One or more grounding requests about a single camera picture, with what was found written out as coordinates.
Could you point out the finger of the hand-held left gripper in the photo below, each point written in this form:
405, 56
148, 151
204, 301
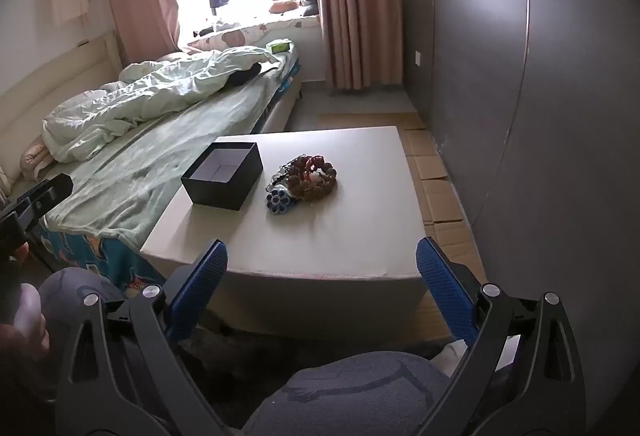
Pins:
52, 190

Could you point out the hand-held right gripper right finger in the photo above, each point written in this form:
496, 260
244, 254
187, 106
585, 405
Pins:
445, 291

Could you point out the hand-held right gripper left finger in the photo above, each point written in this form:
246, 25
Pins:
200, 286

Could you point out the black box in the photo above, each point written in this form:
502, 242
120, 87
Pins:
220, 198

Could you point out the white fabric piece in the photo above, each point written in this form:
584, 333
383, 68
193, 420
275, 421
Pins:
311, 177

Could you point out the person's left hand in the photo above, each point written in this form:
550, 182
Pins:
27, 311

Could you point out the pink folded blanket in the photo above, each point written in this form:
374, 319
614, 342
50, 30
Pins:
35, 158

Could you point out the person's left leg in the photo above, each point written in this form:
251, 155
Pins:
65, 286

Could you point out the person's leg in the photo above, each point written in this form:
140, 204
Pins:
350, 391
65, 286

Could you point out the white crumpled paper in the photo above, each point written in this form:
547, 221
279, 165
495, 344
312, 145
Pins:
450, 352

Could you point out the flattened cardboard sheets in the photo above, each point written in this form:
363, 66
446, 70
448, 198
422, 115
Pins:
435, 196

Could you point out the green blanket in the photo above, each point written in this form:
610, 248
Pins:
150, 165

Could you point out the beige headboard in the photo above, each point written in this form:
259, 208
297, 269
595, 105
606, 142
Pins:
50, 80

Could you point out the pale green quilt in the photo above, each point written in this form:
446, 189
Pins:
125, 105

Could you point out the white low table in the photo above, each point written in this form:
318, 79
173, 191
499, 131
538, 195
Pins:
360, 216

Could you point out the person's right leg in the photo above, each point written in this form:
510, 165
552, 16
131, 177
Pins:
350, 391

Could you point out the bed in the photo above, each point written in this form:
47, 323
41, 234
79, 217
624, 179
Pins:
282, 100

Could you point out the dark grey wardrobe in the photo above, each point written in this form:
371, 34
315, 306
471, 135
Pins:
500, 65

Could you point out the patterned pillow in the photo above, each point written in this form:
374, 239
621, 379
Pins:
235, 35

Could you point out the green tissue box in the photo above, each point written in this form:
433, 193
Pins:
278, 46

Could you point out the orange soft toy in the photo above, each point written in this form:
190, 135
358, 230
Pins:
282, 6

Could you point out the white wall socket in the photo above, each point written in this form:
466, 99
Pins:
418, 58

